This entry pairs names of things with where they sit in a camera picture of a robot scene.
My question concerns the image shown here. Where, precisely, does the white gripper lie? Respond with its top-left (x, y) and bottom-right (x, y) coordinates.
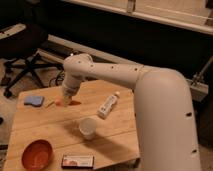
top-left (61, 79), bottom-right (80, 105)

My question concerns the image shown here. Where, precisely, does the orange pepper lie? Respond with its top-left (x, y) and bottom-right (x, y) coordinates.
top-left (45, 98), bottom-right (81, 108)

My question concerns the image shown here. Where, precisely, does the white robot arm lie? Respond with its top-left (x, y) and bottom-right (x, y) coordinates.
top-left (62, 54), bottom-right (201, 171)

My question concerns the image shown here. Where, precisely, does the blue sponge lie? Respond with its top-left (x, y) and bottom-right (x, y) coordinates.
top-left (24, 95), bottom-right (44, 107)

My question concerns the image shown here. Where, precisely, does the wooden table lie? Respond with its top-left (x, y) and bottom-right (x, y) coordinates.
top-left (3, 80), bottom-right (139, 171)

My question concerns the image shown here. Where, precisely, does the white plastic bottle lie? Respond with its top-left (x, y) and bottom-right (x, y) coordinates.
top-left (98, 92), bottom-right (120, 119)

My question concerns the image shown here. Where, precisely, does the black rectangular box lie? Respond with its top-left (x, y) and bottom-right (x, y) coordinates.
top-left (61, 155), bottom-right (94, 168)

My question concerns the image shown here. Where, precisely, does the red bowl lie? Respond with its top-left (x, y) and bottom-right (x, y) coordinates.
top-left (21, 139), bottom-right (53, 171)

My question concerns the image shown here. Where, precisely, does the black office chair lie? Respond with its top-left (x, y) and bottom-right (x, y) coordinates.
top-left (0, 23), bottom-right (62, 98)

